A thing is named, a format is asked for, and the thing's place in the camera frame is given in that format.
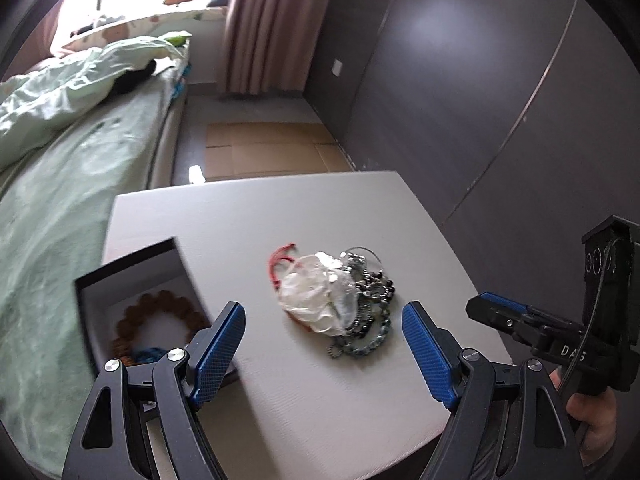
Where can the clear plastic bag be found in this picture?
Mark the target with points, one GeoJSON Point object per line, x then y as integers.
{"type": "Point", "coordinates": [315, 295]}

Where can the silver bangle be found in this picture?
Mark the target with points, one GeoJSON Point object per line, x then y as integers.
{"type": "Point", "coordinates": [365, 250]}

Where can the printed window seat cushion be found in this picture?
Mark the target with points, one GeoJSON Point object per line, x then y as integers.
{"type": "Point", "coordinates": [150, 22]}

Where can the white bed frame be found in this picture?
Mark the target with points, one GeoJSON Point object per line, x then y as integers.
{"type": "Point", "coordinates": [165, 150]}

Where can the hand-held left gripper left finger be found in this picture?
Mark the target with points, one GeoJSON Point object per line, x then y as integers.
{"type": "Point", "coordinates": [220, 355]}

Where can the pink curtain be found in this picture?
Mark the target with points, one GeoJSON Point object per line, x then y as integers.
{"type": "Point", "coordinates": [270, 25]}
{"type": "Point", "coordinates": [47, 30]}

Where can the white wall outlet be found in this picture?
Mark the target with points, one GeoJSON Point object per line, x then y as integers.
{"type": "Point", "coordinates": [338, 67]}

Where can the black object on bed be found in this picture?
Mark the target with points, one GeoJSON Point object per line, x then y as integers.
{"type": "Point", "coordinates": [132, 77]}

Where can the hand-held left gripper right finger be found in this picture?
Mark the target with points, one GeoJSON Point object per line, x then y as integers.
{"type": "Point", "coordinates": [425, 355]}

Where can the flattened cardboard sheets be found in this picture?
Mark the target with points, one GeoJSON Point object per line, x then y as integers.
{"type": "Point", "coordinates": [270, 152]}

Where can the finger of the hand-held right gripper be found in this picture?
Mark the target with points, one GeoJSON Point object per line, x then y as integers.
{"type": "Point", "coordinates": [492, 315]}

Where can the pale green duvet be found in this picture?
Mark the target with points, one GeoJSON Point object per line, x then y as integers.
{"type": "Point", "coordinates": [65, 90]}

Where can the person's right hand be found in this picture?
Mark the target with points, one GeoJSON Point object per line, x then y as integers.
{"type": "Point", "coordinates": [595, 420]}

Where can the green bed sheet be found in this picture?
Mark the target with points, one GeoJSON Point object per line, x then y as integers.
{"type": "Point", "coordinates": [65, 220]}

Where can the black jewelry box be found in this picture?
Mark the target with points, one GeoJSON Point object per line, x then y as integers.
{"type": "Point", "coordinates": [135, 285]}

